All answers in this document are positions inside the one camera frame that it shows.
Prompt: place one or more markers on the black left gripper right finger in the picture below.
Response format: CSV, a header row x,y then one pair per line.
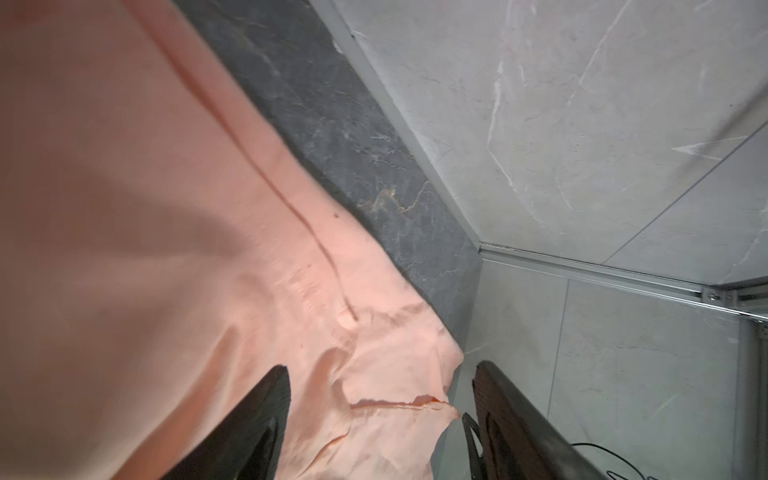
x,y
516,440

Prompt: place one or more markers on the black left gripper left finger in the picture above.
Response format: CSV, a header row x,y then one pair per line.
x,y
248,442

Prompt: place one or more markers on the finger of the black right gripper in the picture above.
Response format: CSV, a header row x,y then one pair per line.
x,y
472,436

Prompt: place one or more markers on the peach printed t-shirt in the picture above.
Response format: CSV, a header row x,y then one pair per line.
x,y
162,250

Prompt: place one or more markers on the aluminium frame corner post right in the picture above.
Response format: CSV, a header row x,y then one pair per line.
x,y
750,443

